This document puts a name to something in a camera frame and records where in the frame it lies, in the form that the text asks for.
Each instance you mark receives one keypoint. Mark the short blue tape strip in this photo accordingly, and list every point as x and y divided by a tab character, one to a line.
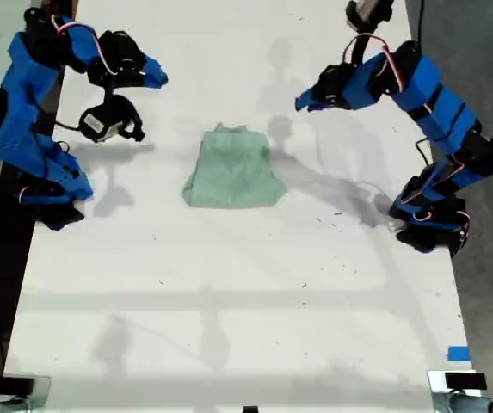
459	353

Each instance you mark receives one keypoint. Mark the grey metal pipe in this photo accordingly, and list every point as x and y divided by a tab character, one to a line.
470	404

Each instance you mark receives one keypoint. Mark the black camera stalk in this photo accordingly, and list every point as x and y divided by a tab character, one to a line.
109	94
360	47

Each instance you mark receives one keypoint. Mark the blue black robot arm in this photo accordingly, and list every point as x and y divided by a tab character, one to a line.
18	107
439	112

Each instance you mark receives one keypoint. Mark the pale green T-shirt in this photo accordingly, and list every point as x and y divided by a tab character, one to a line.
233	176

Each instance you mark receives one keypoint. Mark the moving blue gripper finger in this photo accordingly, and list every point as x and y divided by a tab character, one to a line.
149	82
312	107

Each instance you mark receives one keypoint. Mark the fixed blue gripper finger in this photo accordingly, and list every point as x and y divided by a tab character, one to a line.
310	95
155	71

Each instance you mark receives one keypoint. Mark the metal table clamp bracket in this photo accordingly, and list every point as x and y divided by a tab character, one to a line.
41	393
437	393

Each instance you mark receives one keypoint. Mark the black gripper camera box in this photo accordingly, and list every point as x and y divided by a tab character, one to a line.
100	122
368	13

